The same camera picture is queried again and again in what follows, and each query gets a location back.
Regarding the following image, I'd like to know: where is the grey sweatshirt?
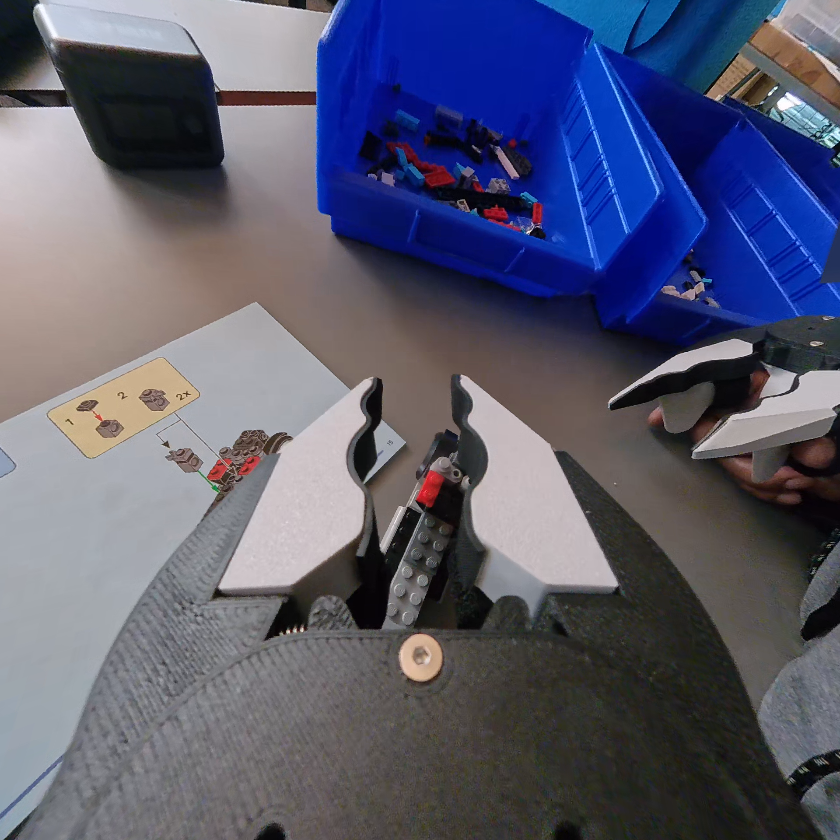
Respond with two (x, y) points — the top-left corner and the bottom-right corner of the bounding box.
(758, 525), (840, 829)

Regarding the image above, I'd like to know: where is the dark red strip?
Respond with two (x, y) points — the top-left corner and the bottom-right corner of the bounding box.
(215, 91), (319, 107)

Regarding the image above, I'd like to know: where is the pile of white grey bricks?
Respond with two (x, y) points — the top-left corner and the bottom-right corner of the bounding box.
(659, 252), (723, 311)

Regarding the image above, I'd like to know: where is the black speckled cord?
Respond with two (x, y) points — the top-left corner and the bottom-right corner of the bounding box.
(784, 525), (840, 800)

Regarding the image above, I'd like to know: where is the cardboard box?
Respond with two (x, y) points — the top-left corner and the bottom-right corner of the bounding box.
(721, 20), (840, 109)

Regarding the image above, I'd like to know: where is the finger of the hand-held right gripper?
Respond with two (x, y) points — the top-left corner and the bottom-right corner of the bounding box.
(691, 369), (840, 484)
(608, 337), (773, 434)

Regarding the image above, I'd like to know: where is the pile of red black cyan bricks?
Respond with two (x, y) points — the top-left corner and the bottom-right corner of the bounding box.
(357, 82), (549, 242)

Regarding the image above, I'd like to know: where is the teal fabric panel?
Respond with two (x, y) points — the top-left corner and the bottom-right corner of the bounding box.
(541, 0), (787, 94)

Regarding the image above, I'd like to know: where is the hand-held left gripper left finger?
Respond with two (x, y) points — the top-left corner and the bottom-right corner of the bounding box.
(217, 376), (396, 630)

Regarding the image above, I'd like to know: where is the person's right hand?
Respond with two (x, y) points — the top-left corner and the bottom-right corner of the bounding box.
(647, 367), (840, 506)

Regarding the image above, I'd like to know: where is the black harness strap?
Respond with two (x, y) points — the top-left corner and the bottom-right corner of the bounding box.
(801, 583), (840, 642)

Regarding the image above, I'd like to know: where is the partly built brick vehicle model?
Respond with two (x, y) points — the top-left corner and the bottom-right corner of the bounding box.
(381, 428), (475, 629)

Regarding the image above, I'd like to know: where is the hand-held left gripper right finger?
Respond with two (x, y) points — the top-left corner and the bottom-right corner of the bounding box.
(448, 374), (620, 630)

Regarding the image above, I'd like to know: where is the instruction booklet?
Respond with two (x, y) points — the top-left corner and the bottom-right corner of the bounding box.
(0, 302), (408, 820)

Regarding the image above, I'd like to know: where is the black box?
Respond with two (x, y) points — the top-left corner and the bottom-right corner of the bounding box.
(31, 0), (226, 170)

